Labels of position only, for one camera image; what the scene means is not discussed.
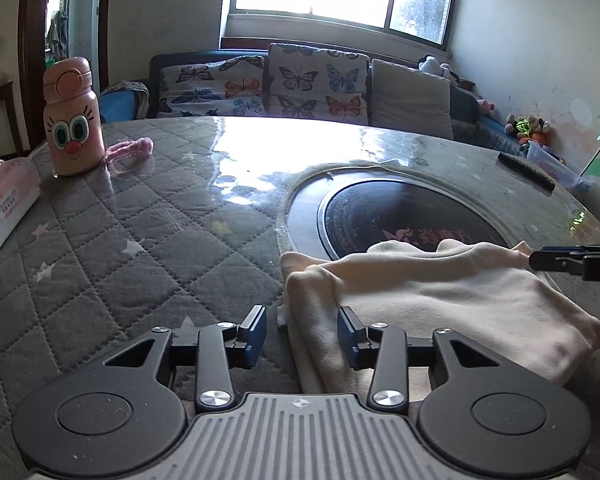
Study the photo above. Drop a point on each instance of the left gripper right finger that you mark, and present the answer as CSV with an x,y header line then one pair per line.
x,y
485,415

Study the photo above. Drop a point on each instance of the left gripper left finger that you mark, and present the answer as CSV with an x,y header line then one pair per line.
x,y
119,412

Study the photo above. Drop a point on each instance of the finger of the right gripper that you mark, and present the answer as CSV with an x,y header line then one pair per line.
x,y
581,260

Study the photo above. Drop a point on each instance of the cream garment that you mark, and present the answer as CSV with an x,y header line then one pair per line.
x,y
483,291

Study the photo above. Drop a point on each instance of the clear plastic storage box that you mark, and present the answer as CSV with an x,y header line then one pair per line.
x,y
559,172

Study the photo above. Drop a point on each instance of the black remote control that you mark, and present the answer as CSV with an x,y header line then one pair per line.
x,y
520,166

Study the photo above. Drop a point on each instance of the pile of small toys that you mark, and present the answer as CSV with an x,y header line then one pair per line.
x,y
526,129

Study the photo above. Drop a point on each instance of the black induction cooktop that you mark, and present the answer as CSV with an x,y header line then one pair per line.
x,y
364,213

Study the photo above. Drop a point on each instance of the blue sofa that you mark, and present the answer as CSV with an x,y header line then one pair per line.
x,y
127,100

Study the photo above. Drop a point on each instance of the grey quilted table cover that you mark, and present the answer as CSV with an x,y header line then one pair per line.
x,y
193,234

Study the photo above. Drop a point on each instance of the tissue pack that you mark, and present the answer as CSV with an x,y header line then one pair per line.
x,y
19,190

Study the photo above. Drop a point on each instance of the plain beige cushion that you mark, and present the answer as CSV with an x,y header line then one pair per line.
x,y
409,100

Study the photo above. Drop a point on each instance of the white plush toy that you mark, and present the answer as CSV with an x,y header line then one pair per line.
x,y
430,65

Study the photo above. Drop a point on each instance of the pink cartoon water bottle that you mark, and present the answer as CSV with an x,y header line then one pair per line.
x,y
71,117

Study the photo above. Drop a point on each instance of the left butterfly cushion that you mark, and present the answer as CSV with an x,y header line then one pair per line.
x,y
223,88

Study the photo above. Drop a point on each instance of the butterfly cushion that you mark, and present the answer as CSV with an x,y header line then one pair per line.
x,y
317,83
223,88

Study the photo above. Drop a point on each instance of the right butterfly cushion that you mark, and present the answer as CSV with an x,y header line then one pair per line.
x,y
317,83

